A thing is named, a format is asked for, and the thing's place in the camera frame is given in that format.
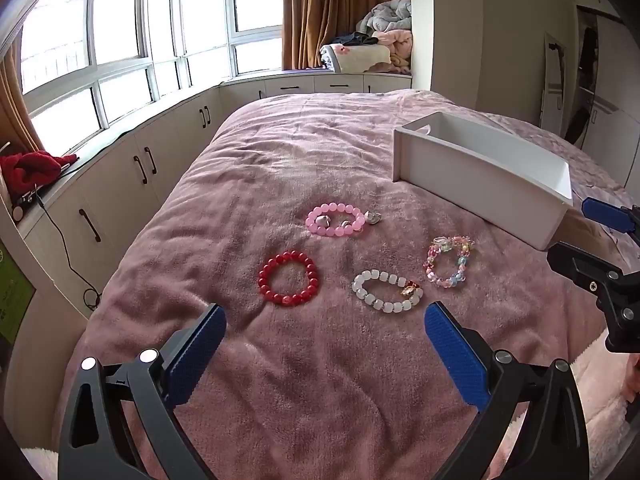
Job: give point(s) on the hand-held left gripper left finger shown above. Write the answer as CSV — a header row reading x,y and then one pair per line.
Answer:
x,y
197,355

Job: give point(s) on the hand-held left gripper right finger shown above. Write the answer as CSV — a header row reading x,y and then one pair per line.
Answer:
x,y
457,355

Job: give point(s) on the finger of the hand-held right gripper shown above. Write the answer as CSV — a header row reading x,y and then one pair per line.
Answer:
x,y
605,215
575,262

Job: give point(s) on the white storage box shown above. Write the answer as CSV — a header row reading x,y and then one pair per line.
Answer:
x,y
500,195

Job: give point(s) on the silver earring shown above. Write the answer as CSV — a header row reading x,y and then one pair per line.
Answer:
x,y
322,220
373,216
345,223

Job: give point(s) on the light pink fleece blanket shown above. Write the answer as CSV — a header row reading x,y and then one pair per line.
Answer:
x,y
605,410

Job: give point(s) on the open wardrobe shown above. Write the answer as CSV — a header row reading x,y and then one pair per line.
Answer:
x,y
600,85

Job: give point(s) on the pink bed blanket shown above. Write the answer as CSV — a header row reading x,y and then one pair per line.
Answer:
x,y
300,160

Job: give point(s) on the white window seat cabinet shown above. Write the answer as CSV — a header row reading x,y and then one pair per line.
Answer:
x,y
170,130

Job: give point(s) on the small dark device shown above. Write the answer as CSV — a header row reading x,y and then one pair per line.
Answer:
x,y
22,207

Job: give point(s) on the red cloth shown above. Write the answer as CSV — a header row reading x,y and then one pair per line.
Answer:
x,y
30,170

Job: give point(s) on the pink crumpled blanket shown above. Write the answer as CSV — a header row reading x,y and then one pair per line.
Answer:
x,y
397,50

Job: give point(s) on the grey crumpled blanket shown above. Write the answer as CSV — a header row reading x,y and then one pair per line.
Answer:
x,y
387,15

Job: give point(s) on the white floral folded quilt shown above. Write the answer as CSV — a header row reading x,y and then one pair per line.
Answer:
x,y
355,57

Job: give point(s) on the purple window seat mat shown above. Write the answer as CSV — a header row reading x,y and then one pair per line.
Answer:
x,y
300,72

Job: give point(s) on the dark clothing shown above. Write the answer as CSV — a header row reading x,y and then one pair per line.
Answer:
x,y
352,38

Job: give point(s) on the brown curtain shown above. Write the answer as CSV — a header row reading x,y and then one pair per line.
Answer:
x,y
340,0
12,105

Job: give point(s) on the white framed bay window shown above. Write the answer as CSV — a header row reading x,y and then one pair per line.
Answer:
x,y
115,10

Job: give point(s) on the white leaning frame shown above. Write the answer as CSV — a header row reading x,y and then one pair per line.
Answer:
x,y
552,85

